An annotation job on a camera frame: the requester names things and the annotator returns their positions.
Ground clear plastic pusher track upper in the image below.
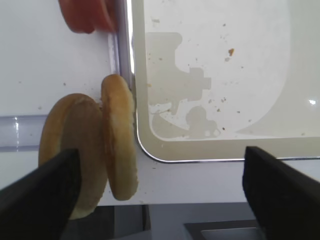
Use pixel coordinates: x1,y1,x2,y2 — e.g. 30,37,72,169
0,115,47,153

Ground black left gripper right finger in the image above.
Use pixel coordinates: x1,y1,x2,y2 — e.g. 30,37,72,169
242,146,320,240

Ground bun bottom half slice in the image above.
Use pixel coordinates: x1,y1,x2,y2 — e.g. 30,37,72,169
101,74,138,201

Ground plain bun half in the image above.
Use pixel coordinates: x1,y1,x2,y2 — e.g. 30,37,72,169
38,93,108,220

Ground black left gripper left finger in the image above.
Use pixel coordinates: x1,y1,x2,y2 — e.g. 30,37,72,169
0,149,82,240

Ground white metal-rimmed tray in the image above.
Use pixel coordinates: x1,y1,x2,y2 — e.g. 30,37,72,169
126,0,320,163

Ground red meat patty slices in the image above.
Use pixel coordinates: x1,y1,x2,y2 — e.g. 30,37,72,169
58,0,117,34

